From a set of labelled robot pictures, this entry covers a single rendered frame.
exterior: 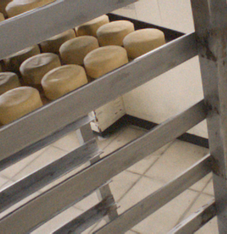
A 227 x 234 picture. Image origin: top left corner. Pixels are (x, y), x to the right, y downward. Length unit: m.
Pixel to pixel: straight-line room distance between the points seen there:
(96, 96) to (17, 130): 0.09
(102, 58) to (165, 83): 1.46
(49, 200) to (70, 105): 0.11
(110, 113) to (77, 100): 1.74
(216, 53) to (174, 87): 1.43
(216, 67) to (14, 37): 0.23
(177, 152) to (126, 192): 0.34
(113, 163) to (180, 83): 1.42
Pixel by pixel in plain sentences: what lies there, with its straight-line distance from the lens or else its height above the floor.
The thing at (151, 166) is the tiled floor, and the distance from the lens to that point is 2.00.
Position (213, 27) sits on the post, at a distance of 0.47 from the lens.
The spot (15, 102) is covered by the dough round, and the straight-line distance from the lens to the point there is 0.44.
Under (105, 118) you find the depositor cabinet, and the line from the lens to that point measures 2.15.
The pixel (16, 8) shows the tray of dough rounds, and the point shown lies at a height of 1.15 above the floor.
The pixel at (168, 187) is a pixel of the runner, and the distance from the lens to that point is 0.56.
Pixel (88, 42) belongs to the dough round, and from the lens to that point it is 0.54.
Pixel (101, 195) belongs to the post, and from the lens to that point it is 1.09.
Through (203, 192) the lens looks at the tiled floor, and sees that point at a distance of 1.82.
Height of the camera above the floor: 1.25
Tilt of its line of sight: 29 degrees down
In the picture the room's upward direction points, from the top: 12 degrees counter-clockwise
